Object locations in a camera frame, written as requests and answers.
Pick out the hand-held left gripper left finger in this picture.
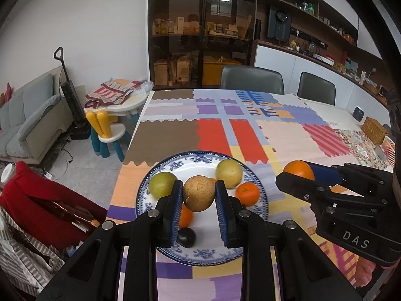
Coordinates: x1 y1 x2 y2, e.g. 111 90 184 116
37 179 184 301

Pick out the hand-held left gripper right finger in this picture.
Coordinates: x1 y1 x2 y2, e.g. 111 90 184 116
215 180 362 301

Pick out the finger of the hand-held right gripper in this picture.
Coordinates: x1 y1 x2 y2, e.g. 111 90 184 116
309 162 389 184
276 172 364 205

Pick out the blue and white plate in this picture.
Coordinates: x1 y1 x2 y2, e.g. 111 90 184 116
136 152 269 265

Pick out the dark purple plum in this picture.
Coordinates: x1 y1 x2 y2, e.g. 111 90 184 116
177 227 196 248

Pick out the brown round fruit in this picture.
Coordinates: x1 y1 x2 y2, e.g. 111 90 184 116
182 176 217 213

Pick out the small green pear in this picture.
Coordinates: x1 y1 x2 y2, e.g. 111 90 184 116
148 172 177 199

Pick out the large yellow-green pear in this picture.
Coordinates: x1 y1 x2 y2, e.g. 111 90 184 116
216 159 243 189

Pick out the person's right hand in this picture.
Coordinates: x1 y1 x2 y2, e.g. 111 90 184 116
355 255 377 289

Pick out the floral tile patterned mat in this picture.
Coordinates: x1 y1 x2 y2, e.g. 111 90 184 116
332 127 392 171

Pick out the wicker basket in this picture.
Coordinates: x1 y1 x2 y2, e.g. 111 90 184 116
362 117 389 145

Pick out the colourful patchwork tablecloth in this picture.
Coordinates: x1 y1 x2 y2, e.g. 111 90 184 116
107 88 392 301

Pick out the grey dining chair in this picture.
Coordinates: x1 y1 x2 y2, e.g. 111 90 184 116
219 65 285 95
296 71 336 105

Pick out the yellow children's chair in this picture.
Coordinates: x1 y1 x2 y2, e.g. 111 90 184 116
86 110 127 163

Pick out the white children's table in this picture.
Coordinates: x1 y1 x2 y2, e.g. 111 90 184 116
84 92 148 124

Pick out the white sideboard cabinet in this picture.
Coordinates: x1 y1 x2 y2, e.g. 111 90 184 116
254 39 390 126

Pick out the folded red patterned cloth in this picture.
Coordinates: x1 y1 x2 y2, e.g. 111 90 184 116
84 79 154 109

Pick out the red garment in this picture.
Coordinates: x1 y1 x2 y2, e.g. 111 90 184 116
0 161 109 248

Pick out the striped grey cloth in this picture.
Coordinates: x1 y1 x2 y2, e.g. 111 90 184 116
0 207 76 297

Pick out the black upright vacuum cleaner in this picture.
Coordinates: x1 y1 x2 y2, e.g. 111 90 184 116
54 47 91 140

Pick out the grey sofa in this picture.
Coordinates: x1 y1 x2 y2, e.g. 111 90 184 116
0 73 74 164

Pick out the dark glass door cabinet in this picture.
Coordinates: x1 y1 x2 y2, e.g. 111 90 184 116
147 0 259 89

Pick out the red plush toy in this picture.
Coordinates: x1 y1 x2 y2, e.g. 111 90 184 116
0 82 15 104

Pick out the pink wire rack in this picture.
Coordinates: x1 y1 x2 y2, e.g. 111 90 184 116
380 135 397 160

